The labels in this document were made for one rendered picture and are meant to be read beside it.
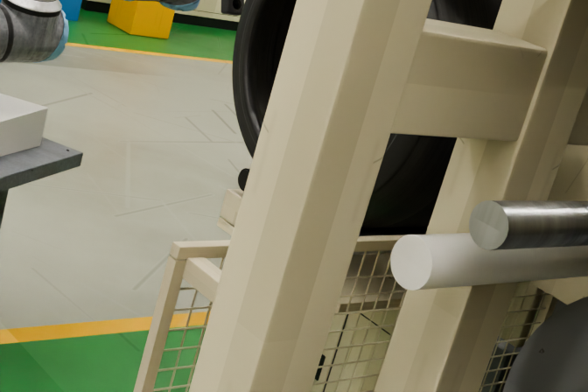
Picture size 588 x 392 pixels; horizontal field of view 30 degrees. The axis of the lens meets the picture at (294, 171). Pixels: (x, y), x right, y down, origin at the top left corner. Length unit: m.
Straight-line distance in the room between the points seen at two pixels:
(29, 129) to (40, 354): 0.68
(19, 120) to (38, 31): 0.23
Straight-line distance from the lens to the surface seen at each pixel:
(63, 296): 3.56
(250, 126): 2.00
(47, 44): 2.88
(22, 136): 2.87
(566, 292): 1.94
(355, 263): 2.08
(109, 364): 3.21
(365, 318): 2.35
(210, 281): 1.35
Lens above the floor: 1.49
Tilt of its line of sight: 16 degrees down
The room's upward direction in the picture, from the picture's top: 16 degrees clockwise
